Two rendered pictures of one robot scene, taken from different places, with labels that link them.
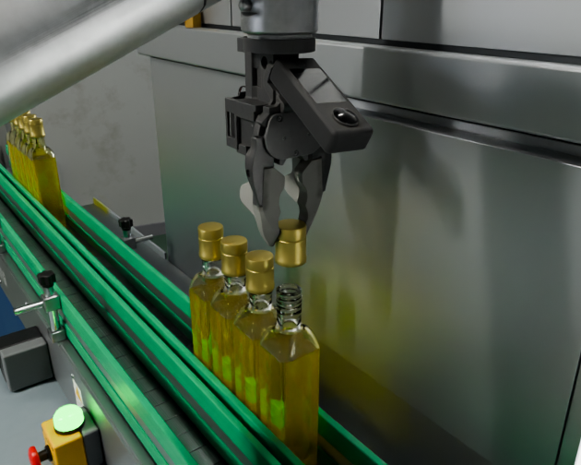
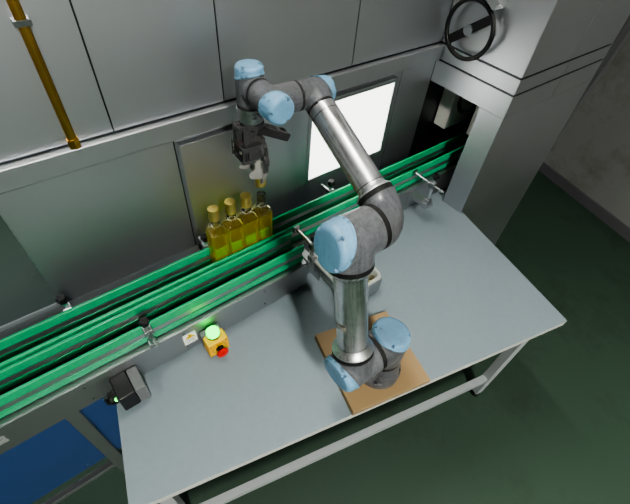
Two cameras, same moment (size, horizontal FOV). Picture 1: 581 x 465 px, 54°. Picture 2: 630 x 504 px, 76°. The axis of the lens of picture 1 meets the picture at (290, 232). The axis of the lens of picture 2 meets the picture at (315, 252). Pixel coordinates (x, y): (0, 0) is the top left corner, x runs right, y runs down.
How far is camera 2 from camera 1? 1.26 m
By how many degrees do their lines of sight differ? 76
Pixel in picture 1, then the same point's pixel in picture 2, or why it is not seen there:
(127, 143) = not seen: outside the picture
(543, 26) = (279, 78)
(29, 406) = (166, 382)
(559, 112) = not seen: hidden behind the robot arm
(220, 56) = (122, 149)
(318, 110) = (282, 132)
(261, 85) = (251, 138)
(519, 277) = (292, 141)
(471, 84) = not seen: hidden behind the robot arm
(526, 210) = (291, 124)
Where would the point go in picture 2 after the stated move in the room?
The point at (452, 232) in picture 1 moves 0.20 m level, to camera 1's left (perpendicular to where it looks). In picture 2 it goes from (273, 143) to (268, 180)
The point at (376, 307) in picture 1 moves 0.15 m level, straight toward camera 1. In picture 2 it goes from (249, 184) to (291, 191)
